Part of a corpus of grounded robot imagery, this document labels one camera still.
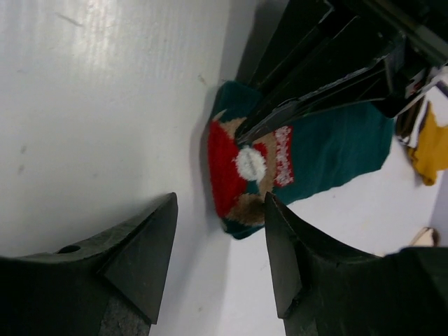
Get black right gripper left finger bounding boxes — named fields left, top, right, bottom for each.
left=1, top=192, right=178, bottom=335

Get mustard sock brown white stripes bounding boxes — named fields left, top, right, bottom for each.
left=395, top=101, right=447, bottom=186

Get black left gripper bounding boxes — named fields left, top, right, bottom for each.
left=234, top=1, right=447, bottom=144

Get dark green sock bear motif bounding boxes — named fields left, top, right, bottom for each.
left=207, top=81, right=394, bottom=239

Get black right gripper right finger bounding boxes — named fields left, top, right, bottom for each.
left=265, top=194, right=447, bottom=335

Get wooden compartment tray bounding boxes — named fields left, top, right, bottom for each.
left=409, top=227, right=440, bottom=247

